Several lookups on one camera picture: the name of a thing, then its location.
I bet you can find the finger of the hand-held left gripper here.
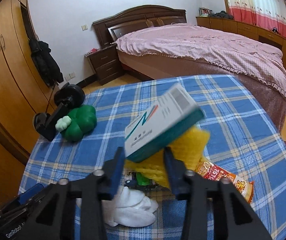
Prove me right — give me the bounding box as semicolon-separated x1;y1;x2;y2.
0;184;49;218

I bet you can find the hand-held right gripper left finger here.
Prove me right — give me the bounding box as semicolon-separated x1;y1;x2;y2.
28;147;126;240

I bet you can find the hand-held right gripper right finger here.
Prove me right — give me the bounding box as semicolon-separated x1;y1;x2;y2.
163;147;271;240

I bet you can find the white and teal medicine box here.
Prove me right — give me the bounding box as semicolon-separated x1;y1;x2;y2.
124;83;206;163

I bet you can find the yellow foam fruit net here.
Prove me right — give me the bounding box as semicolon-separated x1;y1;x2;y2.
124;126;211;189

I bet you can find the white sock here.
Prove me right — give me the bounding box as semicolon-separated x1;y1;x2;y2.
103;186;158;228

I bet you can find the orange snack wrapper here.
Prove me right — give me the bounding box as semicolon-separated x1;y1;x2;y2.
195;161;255;203

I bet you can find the green clover toy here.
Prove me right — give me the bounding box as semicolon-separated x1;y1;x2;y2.
55;105;98;142

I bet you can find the blue plaid tablecloth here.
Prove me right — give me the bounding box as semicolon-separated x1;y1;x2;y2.
18;74;286;240

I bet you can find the black dumbbell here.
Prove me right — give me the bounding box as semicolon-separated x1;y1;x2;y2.
34;83;85;142

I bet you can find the dark wooden nightstand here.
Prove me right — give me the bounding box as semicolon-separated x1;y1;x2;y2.
84;44;123;85

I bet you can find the wooden wardrobe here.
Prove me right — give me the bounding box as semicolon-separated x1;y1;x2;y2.
0;0;66;205

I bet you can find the black jacket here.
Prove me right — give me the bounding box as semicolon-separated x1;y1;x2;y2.
29;39;64;85

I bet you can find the pink checked bedspread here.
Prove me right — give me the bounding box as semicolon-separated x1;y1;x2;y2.
115;23;286;104

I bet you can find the wooden bed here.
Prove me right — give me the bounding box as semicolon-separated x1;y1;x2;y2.
92;5;286;135

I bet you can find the long wooden cabinet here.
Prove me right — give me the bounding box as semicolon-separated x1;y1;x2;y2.
196;16;286;93

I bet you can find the dark clothes pile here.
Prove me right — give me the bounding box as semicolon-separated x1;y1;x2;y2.
209;10;234;20

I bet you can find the white and red curtain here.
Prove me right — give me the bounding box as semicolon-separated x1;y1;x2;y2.
223;0;286;43

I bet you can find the thin black cable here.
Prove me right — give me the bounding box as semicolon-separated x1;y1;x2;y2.
44;85;58;115

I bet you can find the small standing photo frame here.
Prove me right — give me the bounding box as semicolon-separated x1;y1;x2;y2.
199;7;213;17

